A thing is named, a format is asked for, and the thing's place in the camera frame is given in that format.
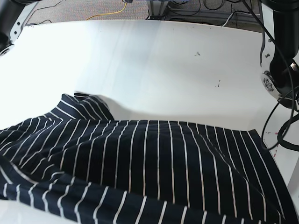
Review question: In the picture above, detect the black white striped t-shirt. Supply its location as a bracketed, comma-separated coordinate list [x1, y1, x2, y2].
[0, 93, 299, 224]

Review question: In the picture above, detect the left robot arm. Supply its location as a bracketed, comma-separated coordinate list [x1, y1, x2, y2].
[243, 0, 299, 152]

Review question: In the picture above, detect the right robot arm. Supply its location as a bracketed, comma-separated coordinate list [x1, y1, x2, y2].
[0, 0, 38, 56]

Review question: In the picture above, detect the red tape rectangle marking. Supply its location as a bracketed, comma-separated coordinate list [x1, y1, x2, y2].
[266, 131, 280, 158]

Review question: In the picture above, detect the aluminium frame rail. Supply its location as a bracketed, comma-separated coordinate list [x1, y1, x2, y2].
[147, 0, 169, 20]

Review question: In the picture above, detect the yellow cable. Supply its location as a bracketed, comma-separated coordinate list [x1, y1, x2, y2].
[86, 1, 131, 21]

